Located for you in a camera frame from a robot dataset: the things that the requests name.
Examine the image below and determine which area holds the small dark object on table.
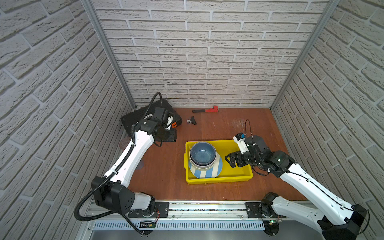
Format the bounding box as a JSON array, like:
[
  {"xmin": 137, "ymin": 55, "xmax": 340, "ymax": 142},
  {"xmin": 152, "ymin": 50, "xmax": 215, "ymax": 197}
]
[{"xmin": 187, "ymin": 116, "xmax": 197, "ymax": 125}]

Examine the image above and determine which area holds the yellow plastic bin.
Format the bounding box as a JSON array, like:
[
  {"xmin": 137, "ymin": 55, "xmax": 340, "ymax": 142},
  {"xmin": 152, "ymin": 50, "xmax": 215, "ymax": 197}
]
[{"xmin": 184, "ymin": 139, "xmax": 254, "ymax": 185}]

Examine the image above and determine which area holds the pink translucent cup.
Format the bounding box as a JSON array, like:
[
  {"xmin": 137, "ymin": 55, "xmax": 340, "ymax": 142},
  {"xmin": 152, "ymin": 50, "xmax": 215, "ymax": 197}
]
[{"xmin": 119, "ymin": 137, "xmax": 131, "ymax": 151}]

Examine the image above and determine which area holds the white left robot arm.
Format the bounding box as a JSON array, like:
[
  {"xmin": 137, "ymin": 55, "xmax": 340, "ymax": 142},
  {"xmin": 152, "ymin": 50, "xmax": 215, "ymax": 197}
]
[{"xmin": 92, "ymin": 107, "xmax": 177, "ymax": 216}]

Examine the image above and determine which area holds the translucent purple bowl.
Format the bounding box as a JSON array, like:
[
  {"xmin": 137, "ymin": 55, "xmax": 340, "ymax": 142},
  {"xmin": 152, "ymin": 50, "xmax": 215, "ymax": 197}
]
[{"xmin": 189, "ymin": 160, "xmax": 215, "ymax": 170}]

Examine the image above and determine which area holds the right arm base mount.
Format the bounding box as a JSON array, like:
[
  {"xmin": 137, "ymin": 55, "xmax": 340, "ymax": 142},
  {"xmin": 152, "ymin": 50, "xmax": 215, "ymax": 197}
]
[{"xmin": 245, "ymin": 202, "xmax": 286, "ymax": 219}]

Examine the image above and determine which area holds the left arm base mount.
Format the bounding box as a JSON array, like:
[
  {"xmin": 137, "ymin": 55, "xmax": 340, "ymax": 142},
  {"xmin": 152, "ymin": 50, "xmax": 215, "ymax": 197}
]
[{"xmin": 128, "ymin": 201, "xmax": 170, "ymax": 219}]

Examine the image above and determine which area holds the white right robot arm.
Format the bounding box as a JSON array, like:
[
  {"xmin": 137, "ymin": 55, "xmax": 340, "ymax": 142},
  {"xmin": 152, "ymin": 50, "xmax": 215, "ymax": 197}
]
[{"xmin": 225, "ymin": 133, "xmax": 370, "ymax": 240}]

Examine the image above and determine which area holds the dark blue ceramic bowl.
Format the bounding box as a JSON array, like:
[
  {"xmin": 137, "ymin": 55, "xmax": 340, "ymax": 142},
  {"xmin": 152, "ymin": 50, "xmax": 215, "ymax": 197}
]
[{"xmin": 190, "ymin": 142, "xmax": 217, "ymax": 164}]

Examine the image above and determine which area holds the black plastic tool case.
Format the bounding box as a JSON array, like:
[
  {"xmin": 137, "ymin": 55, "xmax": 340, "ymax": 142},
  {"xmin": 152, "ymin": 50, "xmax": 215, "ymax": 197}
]
[{"xmin": 121, "ymin": 99, "xmax": 182, "ymax": 137}]

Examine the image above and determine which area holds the red black pipe wrench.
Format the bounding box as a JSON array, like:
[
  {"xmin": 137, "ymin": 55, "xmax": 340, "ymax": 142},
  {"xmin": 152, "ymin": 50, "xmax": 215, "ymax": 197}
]
[{"xmin": 192, "ymin": 106, "xmax": 219, "ymax": 113}]

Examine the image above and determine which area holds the black corrugated cable conduit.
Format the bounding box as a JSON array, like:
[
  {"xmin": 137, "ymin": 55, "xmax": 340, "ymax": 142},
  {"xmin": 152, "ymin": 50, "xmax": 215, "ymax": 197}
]
[{"xmin": 73, "ymin": 91, "xmax": 164, "ymax": 236}]

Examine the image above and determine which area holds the blue translucent cup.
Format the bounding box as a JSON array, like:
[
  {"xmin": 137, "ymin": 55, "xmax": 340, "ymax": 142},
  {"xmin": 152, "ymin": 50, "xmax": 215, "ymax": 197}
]
[{"xmin": 136, "ymin": 159, "xmax": 145, "ymax": 170}]

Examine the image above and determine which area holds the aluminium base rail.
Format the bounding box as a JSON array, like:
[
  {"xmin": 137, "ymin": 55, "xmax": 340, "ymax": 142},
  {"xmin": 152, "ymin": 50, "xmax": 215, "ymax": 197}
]
[{"xmin": 83, "ymin": 199, "xmax": 331, "ymax": 232}]

